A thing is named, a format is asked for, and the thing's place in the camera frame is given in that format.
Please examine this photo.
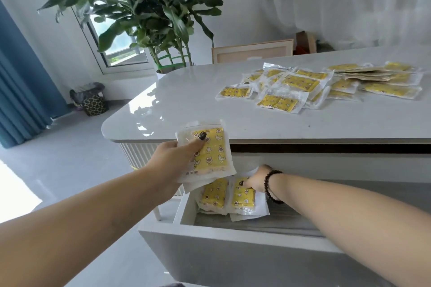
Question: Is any person's right hand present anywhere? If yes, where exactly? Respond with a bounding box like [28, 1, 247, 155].
[241, 164, 273, 194]

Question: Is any person's left hand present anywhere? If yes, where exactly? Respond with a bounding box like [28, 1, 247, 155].
[145, 131, 207, 197]

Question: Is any yellow patterned packet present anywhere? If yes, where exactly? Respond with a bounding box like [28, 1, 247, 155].
[229, 176, 271, 223]
[175, 119, 238, 194]
[196, 177, 230, 215]

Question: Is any person's right forearm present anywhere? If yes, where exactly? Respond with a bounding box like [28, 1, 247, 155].
[268, 173, 431, 287]

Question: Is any person's left forearm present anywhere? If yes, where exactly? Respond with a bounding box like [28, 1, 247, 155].
[0, 162, 177, 287]

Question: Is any white table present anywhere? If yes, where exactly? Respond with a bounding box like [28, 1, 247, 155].
[101, 51, 431, 223]

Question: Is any white drawer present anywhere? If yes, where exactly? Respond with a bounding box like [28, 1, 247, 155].
[138, 153, 431, 287]

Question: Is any white plant pot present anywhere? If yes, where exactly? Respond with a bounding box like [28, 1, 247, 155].
[155, 67, 180, 81]

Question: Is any patterned waste bin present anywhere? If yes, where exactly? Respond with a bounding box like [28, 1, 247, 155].
[69, 82, 109, 117]

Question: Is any pile of yellow packets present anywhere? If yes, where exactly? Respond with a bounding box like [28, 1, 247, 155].
[215, 61, 423, 114]

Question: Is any window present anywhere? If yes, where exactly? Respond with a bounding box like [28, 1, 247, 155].
[62, 0, 159, 76]

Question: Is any green leafy plant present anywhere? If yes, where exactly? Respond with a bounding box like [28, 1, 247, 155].
[18, 0, 235, 74]

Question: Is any blue curtain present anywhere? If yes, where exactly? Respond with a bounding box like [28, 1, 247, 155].
[0, 0, 72, 149]

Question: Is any black bead bracelet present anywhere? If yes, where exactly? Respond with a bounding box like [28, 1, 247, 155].
[264, 170, 285, 205]

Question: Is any wooden picture frame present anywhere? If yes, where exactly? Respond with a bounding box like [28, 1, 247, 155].
[211, 39, 294, 65]

